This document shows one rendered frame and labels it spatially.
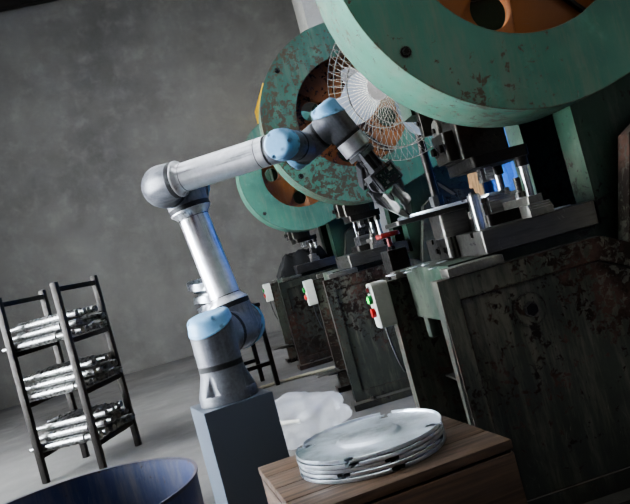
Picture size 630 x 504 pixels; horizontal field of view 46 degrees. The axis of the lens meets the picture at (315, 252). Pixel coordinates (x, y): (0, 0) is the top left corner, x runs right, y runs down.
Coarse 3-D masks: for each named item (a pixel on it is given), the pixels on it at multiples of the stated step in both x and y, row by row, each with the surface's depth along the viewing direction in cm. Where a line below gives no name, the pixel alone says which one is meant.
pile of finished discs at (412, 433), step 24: (408, 408) 154; (336, 432) 153; (360, 432) 145; (384, 432) 140; (408, 432) 138; (432, 432) 137; (312, 456) 139; (336, 456) 135; (360, 456) 129; (384, 456) 129; (408, 456) 132; (312, 480) 135; (336, 480) 131; (360, 480) 129
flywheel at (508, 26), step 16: (448, 0) 159; (464, 0) 159; (512, 0) 161; (528, 0) 161; (544, 0) 162; (560, 0) 162; (576, 0) 163; (592, 0) 163; (464, 16) 159; (512, 16) 160; (528, 16) 161; (544, 16) 162; (560, 16) 162; (512, 32) 160; (528, 32) 161
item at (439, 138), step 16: (432, 128) 204; (448, 128) 196; (464, 128) 192; (480, 128) 192; (496, 128) 193; (432, 144) 203; (448, 144) 193; (464, 144) 192; (480, 144) 192; (496, 144) 193; (448, 160) 194
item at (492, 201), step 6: (510, 192) 193; (486, 198) 193; (492, 198) 192; (498, 198) 192; (504, 198) 192; (510, 198) 193; (486, 204) 194; (492, 204) 192; (498, 204) 192; (486, 210) 195; (492, 210) 192; (498, 210) 192; (504, 210) 192
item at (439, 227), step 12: (420, 216) 190; (432, 216) 190; (444, 216) 193; (456, 216) 193; (468, 216) 194; (432, 228) 201; (444, 228) 193; (456, 228) 193; (468, 228) 193; (444, 240) 194; (444, 252) 194; (456, 252) 193
